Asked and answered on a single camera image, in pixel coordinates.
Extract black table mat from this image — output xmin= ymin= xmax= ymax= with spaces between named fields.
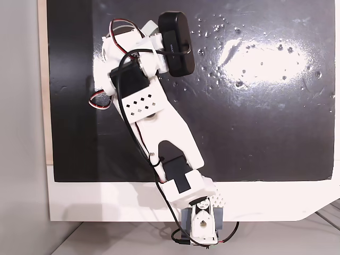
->
xmin=46 ymin=0 xmax=336 ymax=183

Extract grey table clamp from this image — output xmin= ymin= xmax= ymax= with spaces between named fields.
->
xmin=181 ymin=206 xmax=224 ymax=236

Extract red white black servo cable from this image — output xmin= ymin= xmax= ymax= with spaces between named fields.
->
xmin=88 ymin=89 xmax=114 ymax=110
xmin=109 ymin=18 xmax=141 ymax=55

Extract black oval camera box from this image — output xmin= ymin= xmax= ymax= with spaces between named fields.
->
xmin=157 ymin=11 xmax=196 ymax=78

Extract black camera cable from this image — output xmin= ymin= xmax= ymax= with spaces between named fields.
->
xmin=118 ymin=38 xmax=192 ymax=247

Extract red black power cable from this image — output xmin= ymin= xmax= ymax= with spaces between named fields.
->
xmin=216 ymin=220 xmax=240 ymax=244

